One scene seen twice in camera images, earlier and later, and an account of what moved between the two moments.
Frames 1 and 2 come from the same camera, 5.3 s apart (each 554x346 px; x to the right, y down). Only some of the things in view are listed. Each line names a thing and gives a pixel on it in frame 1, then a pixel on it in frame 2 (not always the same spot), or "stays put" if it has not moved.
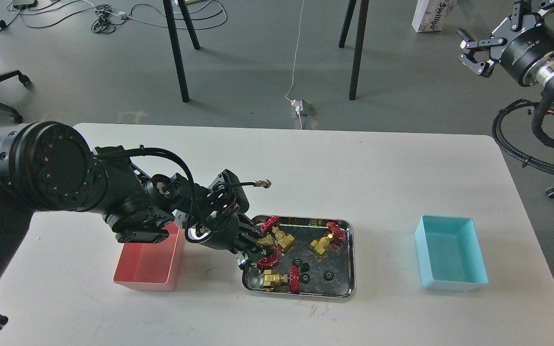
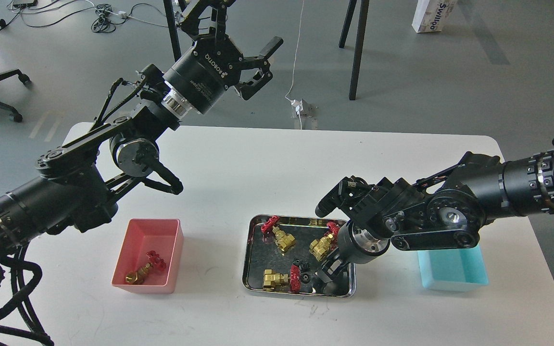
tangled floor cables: x=195 y=16 stays put
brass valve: x=271 y=254 → x=137 y=277
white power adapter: x=298 y=105 stays put
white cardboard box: x=431 y=15 stays put
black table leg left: x=171 y=21 stays put
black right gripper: x=530 y=51 → x=358 y=245
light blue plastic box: x=450 y=254 stays put
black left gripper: x=230 y=230 → x=201 y=76
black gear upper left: x=303 y=267 stays put
